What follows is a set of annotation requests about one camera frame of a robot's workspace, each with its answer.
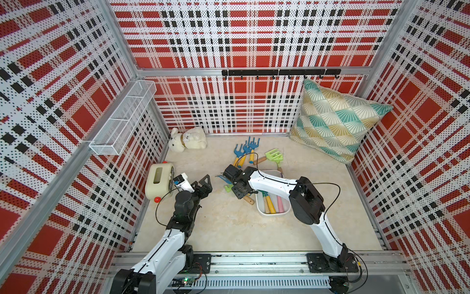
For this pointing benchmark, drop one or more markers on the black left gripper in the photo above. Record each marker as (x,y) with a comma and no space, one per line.
(207,188)

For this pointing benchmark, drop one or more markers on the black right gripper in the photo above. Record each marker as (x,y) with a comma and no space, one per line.
(238,194)

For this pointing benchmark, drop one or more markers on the white plastic storage box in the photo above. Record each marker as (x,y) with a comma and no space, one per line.
(275,205)

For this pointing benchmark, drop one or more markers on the cream toy radio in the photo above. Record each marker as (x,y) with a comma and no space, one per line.
(159,181)

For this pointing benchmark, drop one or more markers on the dark green rake wooden handle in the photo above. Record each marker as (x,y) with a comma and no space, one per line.
(266,208)

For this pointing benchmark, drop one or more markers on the black wall hook rail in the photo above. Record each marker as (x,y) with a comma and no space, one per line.
(280,72)

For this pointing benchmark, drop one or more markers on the white plush dog toy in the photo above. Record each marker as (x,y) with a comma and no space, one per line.
(192,139)

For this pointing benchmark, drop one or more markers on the purple rake pink handle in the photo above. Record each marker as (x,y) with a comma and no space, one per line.
(280,205)

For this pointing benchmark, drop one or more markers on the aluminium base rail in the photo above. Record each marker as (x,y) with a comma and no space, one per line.
(367,272)

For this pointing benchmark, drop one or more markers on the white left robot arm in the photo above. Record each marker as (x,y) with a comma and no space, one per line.
(155,272)

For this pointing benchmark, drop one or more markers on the teal yellow patterned pillow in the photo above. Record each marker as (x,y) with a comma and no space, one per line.
(335,123)

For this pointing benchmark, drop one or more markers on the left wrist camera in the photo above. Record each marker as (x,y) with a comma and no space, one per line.
(181,182)

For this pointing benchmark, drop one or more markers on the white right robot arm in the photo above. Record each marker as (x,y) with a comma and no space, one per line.
(306,202)

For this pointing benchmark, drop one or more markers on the white wire wall basket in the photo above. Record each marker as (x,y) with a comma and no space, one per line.
(113,137)

